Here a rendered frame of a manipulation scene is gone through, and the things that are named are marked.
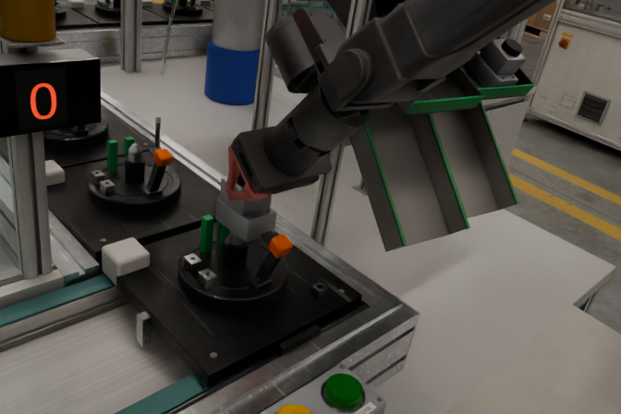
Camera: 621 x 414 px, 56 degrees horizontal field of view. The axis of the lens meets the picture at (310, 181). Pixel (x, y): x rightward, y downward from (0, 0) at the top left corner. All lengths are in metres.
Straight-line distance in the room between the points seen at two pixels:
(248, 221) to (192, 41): 1.42
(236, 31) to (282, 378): 1.09
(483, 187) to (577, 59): 3.83
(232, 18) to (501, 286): 0.95
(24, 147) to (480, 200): 0.69
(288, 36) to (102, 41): 1.35
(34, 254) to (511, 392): 0.64
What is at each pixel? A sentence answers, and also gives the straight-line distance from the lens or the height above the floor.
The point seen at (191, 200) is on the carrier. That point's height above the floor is 0.97.
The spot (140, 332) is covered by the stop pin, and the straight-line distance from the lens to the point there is 0.72.
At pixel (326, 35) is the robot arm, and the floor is 1.31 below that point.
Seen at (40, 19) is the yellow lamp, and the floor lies 1.28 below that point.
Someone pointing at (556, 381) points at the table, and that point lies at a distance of 0.94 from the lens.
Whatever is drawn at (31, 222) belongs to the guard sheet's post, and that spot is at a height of 1.04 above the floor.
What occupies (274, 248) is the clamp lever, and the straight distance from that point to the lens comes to 0.66.
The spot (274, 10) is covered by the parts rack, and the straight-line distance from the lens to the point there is 0.91.
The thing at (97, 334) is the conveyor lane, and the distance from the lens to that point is 0.76.
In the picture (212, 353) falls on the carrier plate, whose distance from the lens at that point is 0.66.
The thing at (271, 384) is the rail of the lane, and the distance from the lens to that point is 0.66.
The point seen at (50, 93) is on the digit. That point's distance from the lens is 0.64.
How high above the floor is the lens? 1.43
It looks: 27 degrees down
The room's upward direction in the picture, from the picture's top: 9 degrees clockwise
